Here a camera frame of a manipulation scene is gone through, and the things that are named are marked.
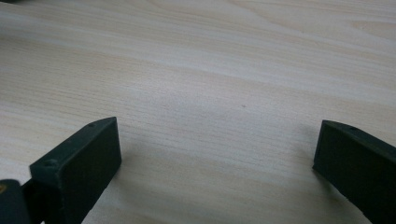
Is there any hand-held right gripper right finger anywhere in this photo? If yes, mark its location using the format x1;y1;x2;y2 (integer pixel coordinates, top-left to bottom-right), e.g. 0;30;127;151
312;119;396;224

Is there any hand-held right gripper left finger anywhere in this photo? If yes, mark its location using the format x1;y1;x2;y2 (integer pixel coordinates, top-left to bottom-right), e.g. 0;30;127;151
29;117;122;224

